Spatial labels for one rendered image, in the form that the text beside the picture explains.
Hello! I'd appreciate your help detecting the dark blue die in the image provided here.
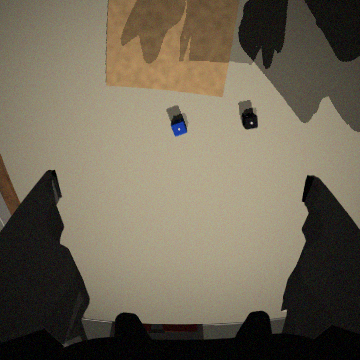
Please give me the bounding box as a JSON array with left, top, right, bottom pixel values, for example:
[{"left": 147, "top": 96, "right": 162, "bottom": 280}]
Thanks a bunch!
[{"left": 171, "top": 118, "right": 187, "bottom": 136}]

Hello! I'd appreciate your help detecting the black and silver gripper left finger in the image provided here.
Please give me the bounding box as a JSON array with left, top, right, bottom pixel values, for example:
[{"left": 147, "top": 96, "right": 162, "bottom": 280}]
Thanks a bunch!
[{"left": 0, "top": 170, "right": 90, "bottom": 360}]

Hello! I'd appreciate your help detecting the tan mat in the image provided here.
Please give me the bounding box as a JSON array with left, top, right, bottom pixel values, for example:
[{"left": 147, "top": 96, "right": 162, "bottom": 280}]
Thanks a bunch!
[{"left": 106, "top": 0, "right": 239, "bottom": 97}]

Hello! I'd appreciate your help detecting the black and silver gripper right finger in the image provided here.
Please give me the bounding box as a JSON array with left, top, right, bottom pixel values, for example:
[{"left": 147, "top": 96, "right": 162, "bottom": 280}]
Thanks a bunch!
[{"left": 281, "top": 175, "right": 360, "bottom": 360}]

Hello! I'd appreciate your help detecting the black die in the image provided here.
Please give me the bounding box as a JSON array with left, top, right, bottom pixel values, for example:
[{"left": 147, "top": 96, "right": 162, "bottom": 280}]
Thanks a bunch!
[{"left": 242, "top": 113, "right": 258, "bottom": 130}]

